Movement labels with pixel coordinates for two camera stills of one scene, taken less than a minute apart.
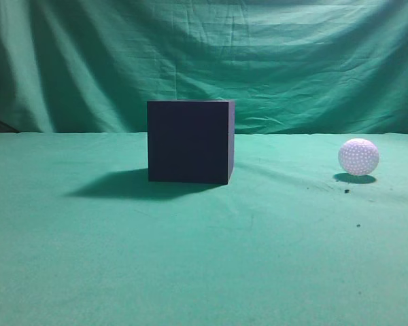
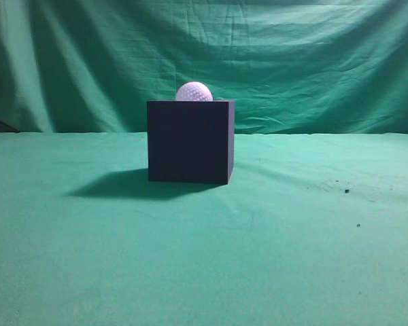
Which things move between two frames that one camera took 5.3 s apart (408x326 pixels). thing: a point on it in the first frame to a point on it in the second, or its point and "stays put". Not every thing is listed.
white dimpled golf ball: x=358 y=156 to x=194 y=91
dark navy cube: x=191 y=141 stays put
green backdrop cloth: x=290 y=66 stays put
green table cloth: x=77 y=236 stays put
